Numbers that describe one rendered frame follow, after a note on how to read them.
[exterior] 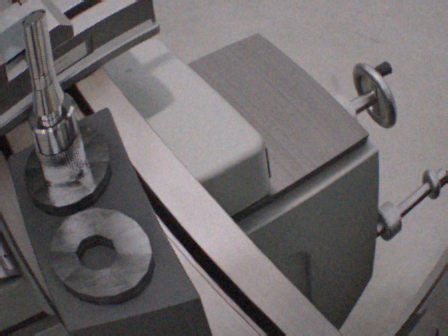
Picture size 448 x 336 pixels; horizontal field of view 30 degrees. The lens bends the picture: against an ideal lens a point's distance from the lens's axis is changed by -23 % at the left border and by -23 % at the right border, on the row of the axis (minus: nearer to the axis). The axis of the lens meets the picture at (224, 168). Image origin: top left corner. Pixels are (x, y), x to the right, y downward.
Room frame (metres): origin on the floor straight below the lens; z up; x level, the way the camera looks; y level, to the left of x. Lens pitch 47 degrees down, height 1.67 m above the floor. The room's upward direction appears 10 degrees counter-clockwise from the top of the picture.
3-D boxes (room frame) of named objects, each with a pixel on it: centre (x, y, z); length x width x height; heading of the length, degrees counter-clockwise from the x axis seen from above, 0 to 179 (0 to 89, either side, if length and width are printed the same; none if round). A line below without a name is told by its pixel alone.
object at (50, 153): (0.55, 0.13, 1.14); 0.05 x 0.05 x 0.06
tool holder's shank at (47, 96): (0.55, 0.13, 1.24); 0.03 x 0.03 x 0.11
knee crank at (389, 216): (0.96, -0.31, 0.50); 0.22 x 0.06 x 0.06; 115
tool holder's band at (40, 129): (0.55, 0.13, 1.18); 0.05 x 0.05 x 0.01
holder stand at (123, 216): (0.51, 0.12, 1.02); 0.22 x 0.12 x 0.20; 14
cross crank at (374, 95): (1.07, -0.23, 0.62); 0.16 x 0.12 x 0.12; 115
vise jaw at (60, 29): (0.95, 0.21, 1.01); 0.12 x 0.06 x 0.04; 26
